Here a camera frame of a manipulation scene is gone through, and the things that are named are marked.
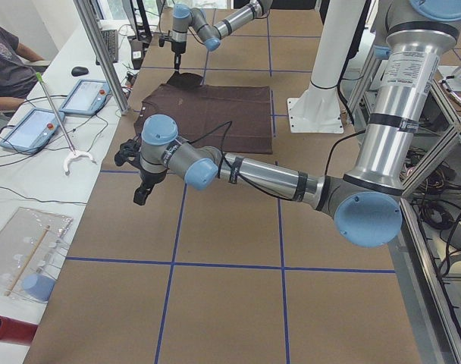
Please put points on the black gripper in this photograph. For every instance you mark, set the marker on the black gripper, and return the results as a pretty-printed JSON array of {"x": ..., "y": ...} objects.
[
  {"x": 149, "y": 177},
  {"x": 177, "y": 47}
]

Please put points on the brown t-shirt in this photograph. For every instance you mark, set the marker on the brown t-shirt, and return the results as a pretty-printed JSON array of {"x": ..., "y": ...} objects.
[{"x": 238, "y": 118}]

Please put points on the black keyboard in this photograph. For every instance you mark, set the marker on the black keyboard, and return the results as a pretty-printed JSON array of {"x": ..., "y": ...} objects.
[{"x": 111, "y": 41}]

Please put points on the reacher grabber stick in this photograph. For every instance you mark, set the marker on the reacher grabber stick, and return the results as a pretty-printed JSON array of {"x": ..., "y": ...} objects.
[{"x": 74, "y": 153}]

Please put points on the black computer mouse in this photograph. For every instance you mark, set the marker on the black computer mouse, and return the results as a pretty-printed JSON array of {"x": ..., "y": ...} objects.
[{"x": 79, "y": 71}]

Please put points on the far teach pendant tablet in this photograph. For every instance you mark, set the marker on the far teach pendant tablet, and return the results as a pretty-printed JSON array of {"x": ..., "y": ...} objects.
[{"x": 86, "y": 98}]

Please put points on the teach pendant tablet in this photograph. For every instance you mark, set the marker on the teach pendant tablet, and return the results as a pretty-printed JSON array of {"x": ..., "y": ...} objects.
[
  {"x": 86, "y": 98},
  {"x": 32, "y": 132}
]

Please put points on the near teach pendant tablet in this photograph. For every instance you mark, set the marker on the near teach pendant tablet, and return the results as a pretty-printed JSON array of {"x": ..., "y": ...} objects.
[{"x": 32, "y": 132}]

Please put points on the clear plastic bag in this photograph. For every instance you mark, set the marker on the clear plastic bag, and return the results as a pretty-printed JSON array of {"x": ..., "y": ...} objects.
[{"x": 32, "y": 242}]

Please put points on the light blue cap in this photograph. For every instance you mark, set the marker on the light blue cap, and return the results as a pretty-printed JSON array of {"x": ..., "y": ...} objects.
[{"x": 38, "y": 286}]

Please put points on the seated person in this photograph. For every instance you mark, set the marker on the seated person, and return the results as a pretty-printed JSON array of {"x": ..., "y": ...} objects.
[{"x": 16, "y": 78}]

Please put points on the red cylinder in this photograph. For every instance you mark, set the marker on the red cylinder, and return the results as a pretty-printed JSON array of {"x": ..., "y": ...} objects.
[{"x": 13, "y": 331}]

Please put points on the aluminium frame post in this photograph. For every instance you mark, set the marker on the aluminium frame post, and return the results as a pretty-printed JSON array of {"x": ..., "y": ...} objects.
[{"x": 91, "y": 27}]

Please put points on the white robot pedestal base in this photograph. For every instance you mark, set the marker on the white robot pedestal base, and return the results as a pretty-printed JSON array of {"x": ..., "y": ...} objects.
[{"x": 317, "y": 110}]

